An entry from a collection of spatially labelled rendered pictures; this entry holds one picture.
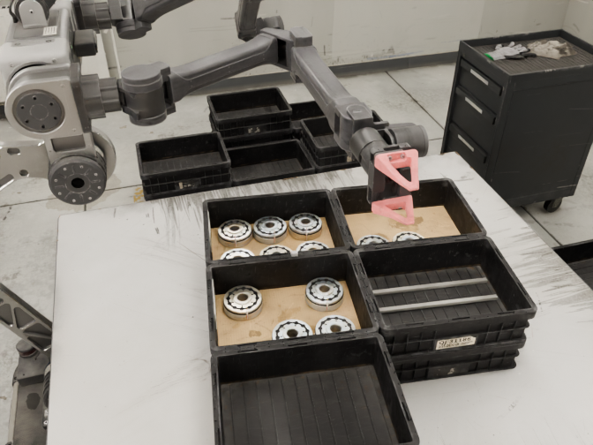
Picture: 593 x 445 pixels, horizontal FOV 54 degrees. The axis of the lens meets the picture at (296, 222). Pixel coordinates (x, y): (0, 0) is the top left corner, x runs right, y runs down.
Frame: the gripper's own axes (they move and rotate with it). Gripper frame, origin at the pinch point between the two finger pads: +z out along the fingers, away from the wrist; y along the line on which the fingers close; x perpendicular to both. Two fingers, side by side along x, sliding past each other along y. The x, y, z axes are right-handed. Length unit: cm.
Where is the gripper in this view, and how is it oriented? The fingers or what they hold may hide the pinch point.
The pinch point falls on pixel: (409, 204)
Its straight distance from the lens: 88.9
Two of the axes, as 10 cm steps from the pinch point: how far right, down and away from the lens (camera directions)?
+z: 2.6, 5.9, -7.7
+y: 0.2, 7.9, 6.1
